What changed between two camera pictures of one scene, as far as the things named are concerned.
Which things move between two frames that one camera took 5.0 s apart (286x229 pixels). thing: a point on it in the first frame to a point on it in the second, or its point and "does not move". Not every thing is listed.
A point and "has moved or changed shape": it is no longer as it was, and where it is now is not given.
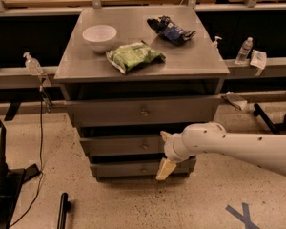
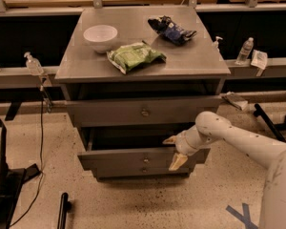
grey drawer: x=143 y=143 has moved or changed shape
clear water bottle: x=244 y=51 does not move
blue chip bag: x=173 y=33 does not move
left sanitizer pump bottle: x=32 y=66 does not move
